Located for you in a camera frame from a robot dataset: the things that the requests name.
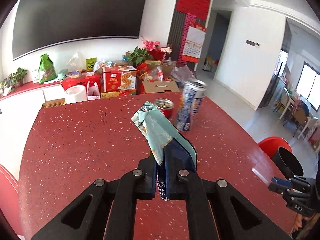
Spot black trash bin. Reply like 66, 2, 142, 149
272, 147, 304, 179

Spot teal blue snack wrapper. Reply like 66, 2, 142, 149
131, 101, 197, 200

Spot small potted plant left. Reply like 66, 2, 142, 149
8, 67, 28, 88

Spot wall calendar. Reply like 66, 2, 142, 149
181, 22, 207, 63

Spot tall blue white can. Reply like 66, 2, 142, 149
176, 79, 207, 131

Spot green snack bag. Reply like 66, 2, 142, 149
39, 54, 57, 84

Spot red stool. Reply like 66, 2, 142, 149
258, 137, 293, 159

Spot large black television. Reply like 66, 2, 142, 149
12, 0, 145, 59

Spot short red cartoon can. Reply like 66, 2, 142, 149
153, 98, 174, 118

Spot dining table with chairs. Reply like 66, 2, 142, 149
273, 87, 319, 139

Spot red waffle box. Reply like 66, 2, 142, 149
103, 66, 137, 92

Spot brown cardboard box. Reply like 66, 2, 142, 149
140, 81, 180, 94

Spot pink flower bouquet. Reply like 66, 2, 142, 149
141, 36, 172, 54

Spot green potted plant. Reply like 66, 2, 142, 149
123, 47, 153, 66

